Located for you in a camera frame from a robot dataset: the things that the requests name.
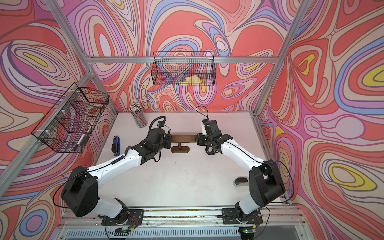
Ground black sport wrist watch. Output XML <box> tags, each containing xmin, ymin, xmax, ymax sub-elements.
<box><xmin>205</xmin><ymin>144</ymin><xmax>219</xmax><ymax>156</ymax></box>

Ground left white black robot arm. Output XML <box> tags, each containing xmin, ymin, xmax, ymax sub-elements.
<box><xmin>61</xmin><ymin>127</ymin><xmax>171</xmax><ymax>223</ymax></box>

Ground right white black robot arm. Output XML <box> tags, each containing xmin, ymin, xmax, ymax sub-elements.
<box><xmin>197</xmin><ymin>119</ymin><xmax>286</xmax><ymax>216</ymax></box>

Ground brown wooden watch stand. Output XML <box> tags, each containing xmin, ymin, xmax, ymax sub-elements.
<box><xmin>171</xmin><ymin>134</ymin><xmax>197</xmax><ymax>154</ymax></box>

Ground striped pencil cup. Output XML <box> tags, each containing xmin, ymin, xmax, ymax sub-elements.
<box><xmin>129</xmin><ymin>103</ymin><xmax>148</xmax><ymax>128</ymax></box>

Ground blue stapler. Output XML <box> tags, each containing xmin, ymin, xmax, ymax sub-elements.
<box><xmin>112</xmin><ymin>136</ymin><xmax>120</xmax><ymax>157</ymax></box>

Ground silver black stapler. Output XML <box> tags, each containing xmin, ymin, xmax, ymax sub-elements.
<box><xmin>233</xmin><ymin>177</ymin><xmax>249</xmax><ymax>187</ymax></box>

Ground yellow sticky notes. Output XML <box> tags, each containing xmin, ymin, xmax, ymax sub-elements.
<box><xmin>179</xmin><ymin>75</ymin><xmax>203</xmax><ymax>86</ymax></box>

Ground white marker in basket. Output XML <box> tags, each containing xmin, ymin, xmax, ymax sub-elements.
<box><xmin>74</xmin><ymin>134</ymin><xmax>85</xmax><ymax>150</ymax></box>

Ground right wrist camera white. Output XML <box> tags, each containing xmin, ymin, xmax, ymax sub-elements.
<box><xmin>201</xmin><ymin>118</ymin><xmax>210</xmax><ymax>136</ymax></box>

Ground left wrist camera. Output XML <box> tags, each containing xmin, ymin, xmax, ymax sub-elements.
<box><xmin>157</xmin><ymin>121</ymin><xmax>166</xmax><ymax>129</ymax></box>

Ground black wire basket back wall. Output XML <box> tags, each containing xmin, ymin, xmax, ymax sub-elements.
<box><xmin>151</xmin><ymin>51</ymin><xmax>217</xmax><ymax>86</ymax></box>

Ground black wire basket wall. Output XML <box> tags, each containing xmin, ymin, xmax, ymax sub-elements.
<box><xmin>151</xmin><ymin>51</ymin><xmax>217</xmax><ymax>86</ymax></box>
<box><xmin>32</xmin><ymin>83</ymin><xmax>110</xmax><ymax>154</ymax></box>

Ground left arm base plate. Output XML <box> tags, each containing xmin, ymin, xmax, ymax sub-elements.
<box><xmin>102</xmin><ymin>209</ymin><xmax>144</xmax><ymax>227</ymax></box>

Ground aluminium mounting rail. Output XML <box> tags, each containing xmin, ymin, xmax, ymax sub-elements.
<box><xmin>61</xmin><ymin>206</ymin><xmax>304</xmax><ymax>224</ymax></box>

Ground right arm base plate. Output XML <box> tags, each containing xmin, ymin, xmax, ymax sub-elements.
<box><xmin>218</xmin><ymin>208</ymin><xmax>263</xmax><ymax>226</ymax></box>

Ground black wire basket left wall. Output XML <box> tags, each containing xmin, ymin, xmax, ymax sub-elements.
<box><xmin>32</xmin><ymin>83</ymin><xmax>110</xmax><ymax>154</ymax></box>

